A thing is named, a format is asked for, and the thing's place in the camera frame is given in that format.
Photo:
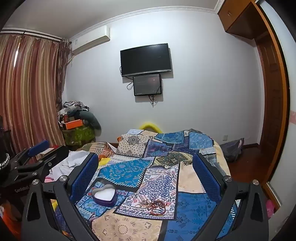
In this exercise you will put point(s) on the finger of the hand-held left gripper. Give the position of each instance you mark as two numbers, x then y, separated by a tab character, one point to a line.
38	149
54	157

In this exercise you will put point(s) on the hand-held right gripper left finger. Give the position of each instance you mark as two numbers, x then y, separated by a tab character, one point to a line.
84	178

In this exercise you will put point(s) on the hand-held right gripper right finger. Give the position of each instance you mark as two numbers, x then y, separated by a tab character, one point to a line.
206	178

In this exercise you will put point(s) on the purple heart-shaped jewelry box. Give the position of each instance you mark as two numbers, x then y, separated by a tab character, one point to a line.
104	193

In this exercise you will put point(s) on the pile of mixed jewelry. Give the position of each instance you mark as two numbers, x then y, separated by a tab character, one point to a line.
152	206

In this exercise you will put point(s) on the white cloth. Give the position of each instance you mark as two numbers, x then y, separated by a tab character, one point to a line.
69	162

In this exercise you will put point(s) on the yellow cloth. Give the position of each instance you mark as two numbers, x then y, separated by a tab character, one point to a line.
104	161

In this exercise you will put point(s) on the green patterned bag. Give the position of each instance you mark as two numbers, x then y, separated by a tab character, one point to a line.
78	135

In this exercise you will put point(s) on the orange striped cloth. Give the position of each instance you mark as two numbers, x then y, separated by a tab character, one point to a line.
101	149

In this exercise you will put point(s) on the dark bag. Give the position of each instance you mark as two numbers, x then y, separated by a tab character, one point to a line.
231	150

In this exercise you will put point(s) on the orange box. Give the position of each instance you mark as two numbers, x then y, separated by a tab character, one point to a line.
74	124

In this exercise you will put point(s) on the pile of clothes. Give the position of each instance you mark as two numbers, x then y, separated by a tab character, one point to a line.
76	111

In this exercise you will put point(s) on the striped brown curtain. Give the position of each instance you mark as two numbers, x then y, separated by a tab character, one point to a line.
30	92

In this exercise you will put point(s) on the patchwork printed blanket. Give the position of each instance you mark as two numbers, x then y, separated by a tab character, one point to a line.
143	166

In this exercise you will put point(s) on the pink slipper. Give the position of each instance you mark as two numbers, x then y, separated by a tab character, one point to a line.
269	207

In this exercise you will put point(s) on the yellow foam tube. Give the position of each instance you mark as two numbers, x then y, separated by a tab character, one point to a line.
150	126

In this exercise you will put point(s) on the brown wooden door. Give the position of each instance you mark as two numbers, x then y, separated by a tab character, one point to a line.
270	97

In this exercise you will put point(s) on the white air conditioner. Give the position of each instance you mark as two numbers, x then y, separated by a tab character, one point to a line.
91	39

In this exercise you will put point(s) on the wooden overhead cabinet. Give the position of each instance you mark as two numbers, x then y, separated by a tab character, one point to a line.
235	16

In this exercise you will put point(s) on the white wall socket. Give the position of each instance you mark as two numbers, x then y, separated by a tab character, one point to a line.
224	137

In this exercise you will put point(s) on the small black wall monitor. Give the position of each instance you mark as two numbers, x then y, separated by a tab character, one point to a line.
147	84

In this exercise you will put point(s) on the black wall television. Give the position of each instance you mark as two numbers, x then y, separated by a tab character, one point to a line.
145	59

